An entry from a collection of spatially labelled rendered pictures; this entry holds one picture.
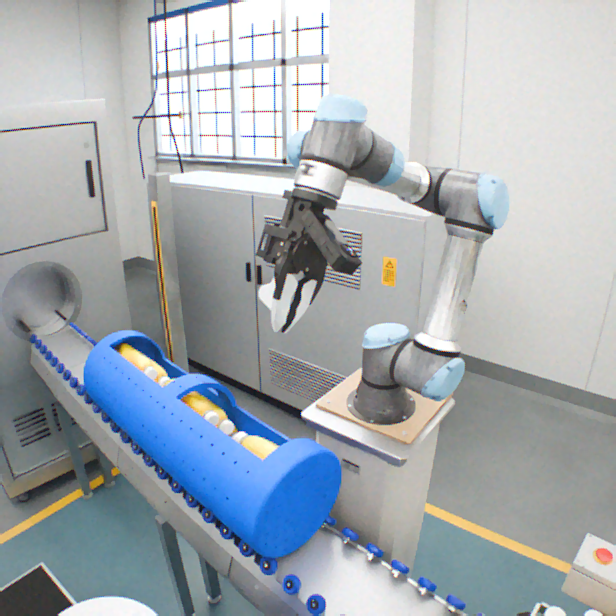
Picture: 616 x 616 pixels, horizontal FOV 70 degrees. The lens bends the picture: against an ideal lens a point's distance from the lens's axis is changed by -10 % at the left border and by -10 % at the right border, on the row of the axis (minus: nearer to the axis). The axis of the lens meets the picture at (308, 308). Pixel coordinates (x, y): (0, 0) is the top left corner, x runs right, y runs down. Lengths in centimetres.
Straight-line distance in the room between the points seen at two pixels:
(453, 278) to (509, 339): 261
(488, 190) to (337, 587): 95
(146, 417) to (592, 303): 288
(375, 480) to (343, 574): 26
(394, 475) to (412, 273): 128
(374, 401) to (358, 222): 133
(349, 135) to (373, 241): 171
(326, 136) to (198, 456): 77
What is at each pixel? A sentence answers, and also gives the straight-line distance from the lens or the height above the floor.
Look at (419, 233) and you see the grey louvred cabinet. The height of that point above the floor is 136.
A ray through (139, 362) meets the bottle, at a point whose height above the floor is 119.
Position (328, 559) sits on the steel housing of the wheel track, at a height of 93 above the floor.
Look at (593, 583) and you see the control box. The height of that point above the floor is 107.
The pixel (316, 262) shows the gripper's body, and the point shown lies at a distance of 73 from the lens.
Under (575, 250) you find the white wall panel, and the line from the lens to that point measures 341.
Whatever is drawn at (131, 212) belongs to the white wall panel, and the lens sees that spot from 631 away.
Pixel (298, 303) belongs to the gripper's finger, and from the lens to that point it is 73.
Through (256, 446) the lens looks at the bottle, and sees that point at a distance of 115.
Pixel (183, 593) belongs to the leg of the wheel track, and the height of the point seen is 20.
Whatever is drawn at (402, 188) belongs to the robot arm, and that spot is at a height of 175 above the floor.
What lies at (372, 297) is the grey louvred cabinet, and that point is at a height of 99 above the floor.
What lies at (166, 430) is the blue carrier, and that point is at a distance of 126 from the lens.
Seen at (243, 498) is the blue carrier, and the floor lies 117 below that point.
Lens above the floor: 192
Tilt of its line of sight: 23 degrees down
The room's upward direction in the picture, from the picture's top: straight up
